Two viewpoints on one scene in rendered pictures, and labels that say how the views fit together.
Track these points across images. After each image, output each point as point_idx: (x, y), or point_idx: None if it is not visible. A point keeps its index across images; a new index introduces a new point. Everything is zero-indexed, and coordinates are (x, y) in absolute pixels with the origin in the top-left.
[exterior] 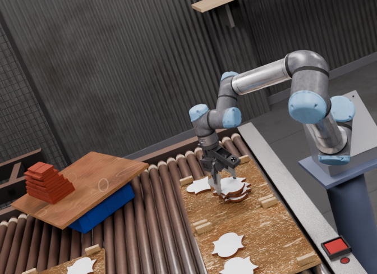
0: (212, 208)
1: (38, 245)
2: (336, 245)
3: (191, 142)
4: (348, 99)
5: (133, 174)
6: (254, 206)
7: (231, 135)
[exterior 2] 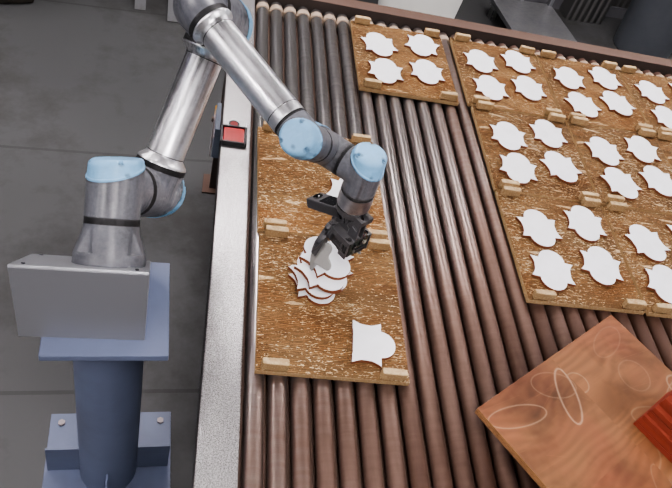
0: (356, 277)
1: None
2: (232, 134)
3: None
4: (92, 159)
5: (506, 388)
6: (295, 238)
7: None
